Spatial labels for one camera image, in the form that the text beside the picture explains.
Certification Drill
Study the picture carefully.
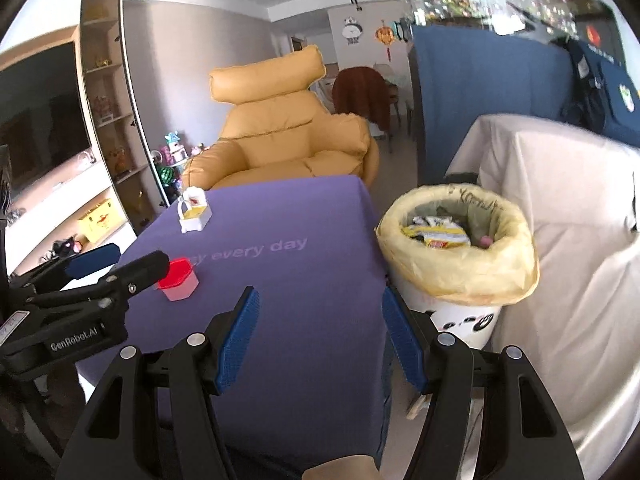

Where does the white yellow small carton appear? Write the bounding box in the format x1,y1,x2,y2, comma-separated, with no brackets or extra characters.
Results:
177,186,212,233

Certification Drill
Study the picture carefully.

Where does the yellow leather armchair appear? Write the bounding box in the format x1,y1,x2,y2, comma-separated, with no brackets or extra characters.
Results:
181,44,381,192

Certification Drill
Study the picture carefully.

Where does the pastel toy castle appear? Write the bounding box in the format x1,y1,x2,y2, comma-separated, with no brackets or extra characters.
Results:
162,132,188,166

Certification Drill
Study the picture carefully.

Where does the purple tablecloth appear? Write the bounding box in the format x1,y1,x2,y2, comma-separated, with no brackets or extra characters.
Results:
75,175,393,480

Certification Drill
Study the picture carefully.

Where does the white bin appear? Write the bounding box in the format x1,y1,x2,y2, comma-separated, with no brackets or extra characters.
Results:
395,285,503,351

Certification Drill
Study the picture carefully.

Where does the yellow box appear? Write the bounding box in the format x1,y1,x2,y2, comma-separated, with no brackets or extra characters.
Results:
76,199,126,243

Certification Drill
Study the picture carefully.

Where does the cardboard piece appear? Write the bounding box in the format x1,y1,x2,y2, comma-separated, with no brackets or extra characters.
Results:
405,392,433,421

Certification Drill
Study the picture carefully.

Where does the blue cloth partition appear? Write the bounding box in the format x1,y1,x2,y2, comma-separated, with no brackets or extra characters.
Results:
407,25,576,186

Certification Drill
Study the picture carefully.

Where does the navy backpack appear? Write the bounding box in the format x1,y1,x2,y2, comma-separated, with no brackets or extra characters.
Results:
560,37,640,148

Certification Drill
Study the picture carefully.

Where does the brown coat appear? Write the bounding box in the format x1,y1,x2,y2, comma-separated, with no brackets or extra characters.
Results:
332,66,391,133

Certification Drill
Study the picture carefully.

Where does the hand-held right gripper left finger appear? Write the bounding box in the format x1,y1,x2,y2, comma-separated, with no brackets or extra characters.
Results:
62,285,261,480

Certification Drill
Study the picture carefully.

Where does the black pink toy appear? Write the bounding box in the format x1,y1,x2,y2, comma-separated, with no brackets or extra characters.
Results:
52,237,83,258

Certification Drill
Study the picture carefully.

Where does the yellow wrapper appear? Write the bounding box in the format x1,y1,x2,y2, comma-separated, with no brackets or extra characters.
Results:
402,222,471,250

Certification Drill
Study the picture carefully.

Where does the white sofa cover sheet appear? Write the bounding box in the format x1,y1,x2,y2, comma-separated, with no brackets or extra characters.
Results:
444,114,640,471

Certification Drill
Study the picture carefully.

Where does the pink hexagonal plastic cup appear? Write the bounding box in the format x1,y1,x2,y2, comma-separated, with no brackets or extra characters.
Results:
156,258,199,302

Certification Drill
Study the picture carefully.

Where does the tall wooden shelf unit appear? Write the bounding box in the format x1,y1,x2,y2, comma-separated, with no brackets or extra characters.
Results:
80,0,171,236

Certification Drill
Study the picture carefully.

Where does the black television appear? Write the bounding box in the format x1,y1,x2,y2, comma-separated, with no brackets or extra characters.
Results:
0,41,93,201

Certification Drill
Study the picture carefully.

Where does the dining table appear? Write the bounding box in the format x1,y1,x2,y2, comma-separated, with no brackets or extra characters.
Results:
372,62,413,101

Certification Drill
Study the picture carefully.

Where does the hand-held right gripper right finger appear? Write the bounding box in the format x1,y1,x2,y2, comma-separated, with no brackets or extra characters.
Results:
381,286,586,480

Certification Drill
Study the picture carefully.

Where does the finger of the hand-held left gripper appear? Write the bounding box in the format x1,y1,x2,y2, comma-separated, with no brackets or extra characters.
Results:
10,242,122,306
20,251,172,333

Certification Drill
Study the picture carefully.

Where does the orange hanging ornament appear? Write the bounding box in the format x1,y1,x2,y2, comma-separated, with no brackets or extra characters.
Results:
375,20,396,61

